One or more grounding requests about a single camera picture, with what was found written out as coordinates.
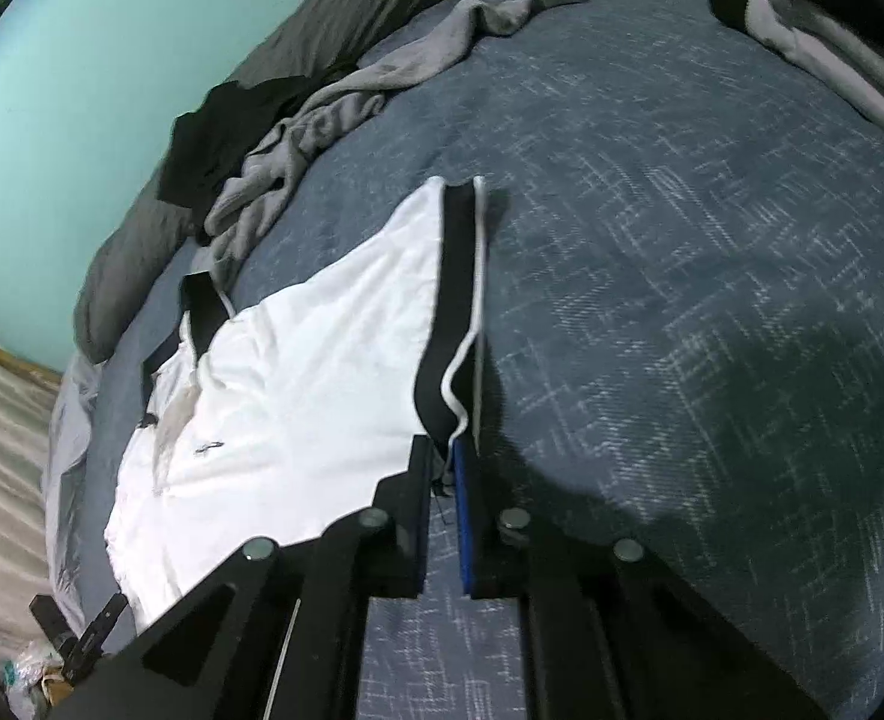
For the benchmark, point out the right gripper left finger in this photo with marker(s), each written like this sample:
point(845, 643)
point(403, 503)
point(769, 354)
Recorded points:
point(275, 631)

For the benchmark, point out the wooden pole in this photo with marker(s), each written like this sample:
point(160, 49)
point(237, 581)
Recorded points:
point(27, 370)

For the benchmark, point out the blue patterned bed sheet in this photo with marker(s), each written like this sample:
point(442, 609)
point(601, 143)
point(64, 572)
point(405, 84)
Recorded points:
point(688, 304)

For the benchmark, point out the cardboard box clutter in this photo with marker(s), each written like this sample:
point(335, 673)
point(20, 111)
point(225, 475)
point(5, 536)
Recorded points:
point(33, 683)

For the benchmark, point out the dark grey long pillow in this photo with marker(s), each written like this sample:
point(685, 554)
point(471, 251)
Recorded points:
point(320, 41)

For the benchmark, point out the white black-collared polo shirt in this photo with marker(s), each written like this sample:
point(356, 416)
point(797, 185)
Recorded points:
point(279, 419)

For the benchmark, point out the beige curtain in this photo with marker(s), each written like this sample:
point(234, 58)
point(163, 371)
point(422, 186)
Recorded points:
point(25, 408)

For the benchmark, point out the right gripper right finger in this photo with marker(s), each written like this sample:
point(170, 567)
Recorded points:
point(608, 630)

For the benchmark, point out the light grey blanket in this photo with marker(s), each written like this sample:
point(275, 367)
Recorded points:
point(69, 434)

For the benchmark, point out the grey knit sweater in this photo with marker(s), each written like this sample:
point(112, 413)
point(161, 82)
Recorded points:
point(251, 202)

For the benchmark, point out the black garment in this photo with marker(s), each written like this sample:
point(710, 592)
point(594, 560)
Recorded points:
point(208, 145)

